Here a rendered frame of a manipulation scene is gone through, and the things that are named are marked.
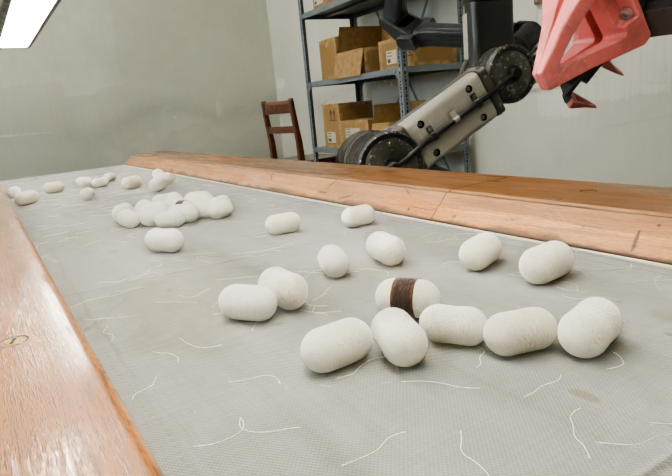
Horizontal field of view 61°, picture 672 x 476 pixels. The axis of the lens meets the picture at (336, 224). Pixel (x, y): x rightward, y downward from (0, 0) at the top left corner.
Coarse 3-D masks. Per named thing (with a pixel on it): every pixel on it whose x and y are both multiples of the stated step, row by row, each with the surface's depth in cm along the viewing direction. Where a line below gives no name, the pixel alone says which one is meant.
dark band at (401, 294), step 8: (400, 280) 29; (408, 280) 29; (416, 280) 29; (392, 288) 29; (400, 288) 29; (408, 288) 28; (392, 296) 29; (400, 296) 28; (408, 296) 28; (392, 304) 29; (400, 304) 28; (408, 304) 28; (408, 312) 28
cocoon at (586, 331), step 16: (592, 304) 24; (608, 304) 24; (560, 320) 23; (576, 320) 23; (592, 320) 22; (608, 320) 23; (560, 336) 23; (576, 336) 22; (592, 336) 22; (608, 336) 22; (576, 352) 23; (592, 352) 22
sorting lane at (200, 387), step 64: (64, 192) 101; (128, 192) 92; (256, 192) 78; (64, 256) 51; (128, 256) 48; (192, 256) 46; (256, 256) 44; (448, 256) 39; (512, 256) 38; (576, 256) 37; (128, 320) 33; (192, 320) 32; (320, 320) 30; (640, 320) 26; (128, 384) 25; (192, 384) 24; (256, 384) 24; (320, 384) 23; (384, 384) 23; (448, 384) 22; (512, 384) 22; (576, 384) 21; (640, 384) 21; (192, 448) 20; (256, 448) 19; (320, 448) 19; (384, 448) 18; (448, 448) 18; (512, 448) 18; (576, 448) 18; (640, 448) 17
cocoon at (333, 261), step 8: (328, 248) 37; (336, 248) 37; (320, 256) 37; (328, 256) 36; (336, 256) 36; (344, 256) 36; (320, 264) 37; (328, 264) 36; (336, 264) 36; (344, 264) 36; (328, 272) 36; (336, 272) 36; (344, 272) 36
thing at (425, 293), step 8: (384, 280) 30; (392, 280) 29; (424, 280) 29; (384, 288) 29; (416, 288) 28; (424, 288) 28; (432, 288) 28; (376, 296) 29; (384, 296) 29; (416, 296) 28; (424, 296) 28; (432, 296) 28; (440, 296) 29; (384, 304) 29; (416, 304) 28; (424, 304) 28; (432, 304) 28; (416, 312) 28
